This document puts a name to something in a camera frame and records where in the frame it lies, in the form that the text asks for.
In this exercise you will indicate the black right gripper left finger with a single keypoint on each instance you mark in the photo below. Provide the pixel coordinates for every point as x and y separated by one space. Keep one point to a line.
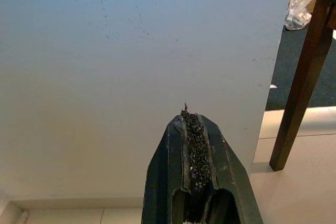
162 176

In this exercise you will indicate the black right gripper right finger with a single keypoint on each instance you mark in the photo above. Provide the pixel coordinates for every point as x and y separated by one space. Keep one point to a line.
231 182

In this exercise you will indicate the small white paper scrap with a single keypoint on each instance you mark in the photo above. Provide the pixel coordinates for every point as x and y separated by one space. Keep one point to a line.
273 86

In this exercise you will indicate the dark wooden table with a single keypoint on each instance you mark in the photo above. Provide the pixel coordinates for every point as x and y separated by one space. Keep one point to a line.
302 77

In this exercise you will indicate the dark carpet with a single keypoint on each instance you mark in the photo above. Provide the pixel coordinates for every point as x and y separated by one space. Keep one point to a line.
283 58

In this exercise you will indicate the clear crumpled plastic bag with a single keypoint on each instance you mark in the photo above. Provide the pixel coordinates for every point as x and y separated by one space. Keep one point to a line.
299 1

